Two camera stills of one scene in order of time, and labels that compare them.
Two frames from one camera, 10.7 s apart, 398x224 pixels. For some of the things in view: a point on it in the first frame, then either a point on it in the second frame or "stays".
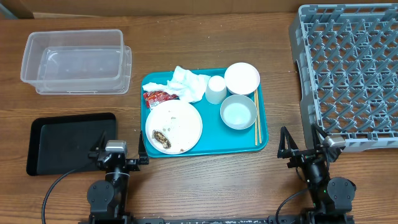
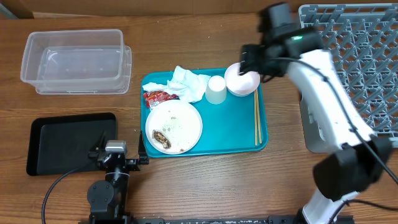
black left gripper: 143,157 stays
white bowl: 242,78 stays
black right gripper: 301,155 to 247,63
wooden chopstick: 258,116 stays
